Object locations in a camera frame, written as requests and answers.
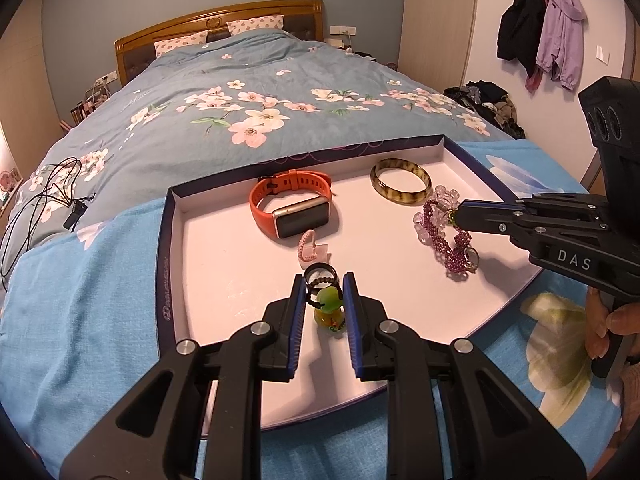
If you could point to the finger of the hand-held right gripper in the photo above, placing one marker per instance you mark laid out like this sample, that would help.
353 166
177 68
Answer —
570 202
485 216

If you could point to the white patterned pillow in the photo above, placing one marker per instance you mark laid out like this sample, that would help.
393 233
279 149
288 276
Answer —
180 44
255 25

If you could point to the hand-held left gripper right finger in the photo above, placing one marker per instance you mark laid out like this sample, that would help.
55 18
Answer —
352 320

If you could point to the white shallow tray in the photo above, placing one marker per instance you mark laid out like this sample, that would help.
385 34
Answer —
225 260

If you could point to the wooden headboard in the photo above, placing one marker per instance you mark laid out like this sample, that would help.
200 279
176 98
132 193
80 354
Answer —
220 10

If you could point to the purple jacket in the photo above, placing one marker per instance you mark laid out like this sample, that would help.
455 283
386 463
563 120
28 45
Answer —
562 35

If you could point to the light blue flower blanket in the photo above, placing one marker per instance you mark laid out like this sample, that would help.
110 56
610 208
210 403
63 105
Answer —
100 310

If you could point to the yellow amber pendant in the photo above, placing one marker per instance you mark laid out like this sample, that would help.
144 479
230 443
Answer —
327 319

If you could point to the pile of dark clothes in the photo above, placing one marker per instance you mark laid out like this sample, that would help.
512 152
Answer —
485 105

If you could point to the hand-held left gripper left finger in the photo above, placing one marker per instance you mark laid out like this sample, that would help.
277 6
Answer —
297 320

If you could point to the person's right hand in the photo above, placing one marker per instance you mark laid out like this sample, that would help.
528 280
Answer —
622 320

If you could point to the white wall switch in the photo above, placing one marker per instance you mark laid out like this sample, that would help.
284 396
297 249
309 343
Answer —
602 54

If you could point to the blue floral duvet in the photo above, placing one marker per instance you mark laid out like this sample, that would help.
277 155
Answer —
165 140

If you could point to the orange smartwatch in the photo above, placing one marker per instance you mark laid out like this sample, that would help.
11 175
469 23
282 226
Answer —
300 217

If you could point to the cosmetics on nightstand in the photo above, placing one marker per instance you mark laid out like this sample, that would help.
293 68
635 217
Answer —
90 107

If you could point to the black jacket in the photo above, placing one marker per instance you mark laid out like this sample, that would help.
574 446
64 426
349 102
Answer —
520 30

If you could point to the amber bangle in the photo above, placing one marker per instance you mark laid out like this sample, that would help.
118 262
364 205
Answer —
400 200

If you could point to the white wall socket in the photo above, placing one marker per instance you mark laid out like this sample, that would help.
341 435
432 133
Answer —
105 79
342 30

